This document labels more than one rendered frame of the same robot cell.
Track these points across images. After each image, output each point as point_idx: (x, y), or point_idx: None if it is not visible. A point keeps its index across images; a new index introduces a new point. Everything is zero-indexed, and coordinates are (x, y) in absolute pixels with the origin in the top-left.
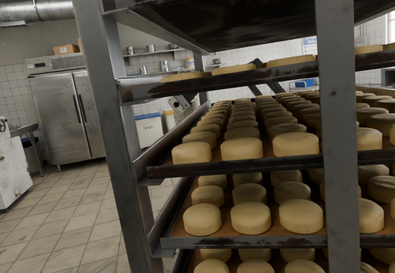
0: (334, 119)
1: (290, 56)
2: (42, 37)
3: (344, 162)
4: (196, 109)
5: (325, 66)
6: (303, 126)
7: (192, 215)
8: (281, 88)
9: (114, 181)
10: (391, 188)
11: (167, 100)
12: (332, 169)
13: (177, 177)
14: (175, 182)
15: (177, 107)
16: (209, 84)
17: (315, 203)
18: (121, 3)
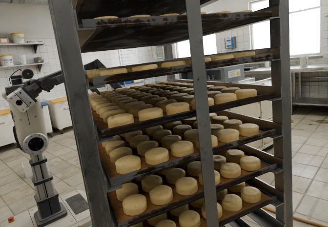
0: (199, 91)
1: (109, 57)
2: None
3: (204, 112)
4: (38, 106)
5: (194, 66)
6: (175, 100)
7: (123, 162)
8: (118, 84)
9: (80, 143)
10: (215, 128)
11: (8, 98)
12: (199, 116)
13: (5, 187)
14: (3, 193)
15: (20, 105)
16: (141, 75)
17: (187, 141)
18: (87, 23)
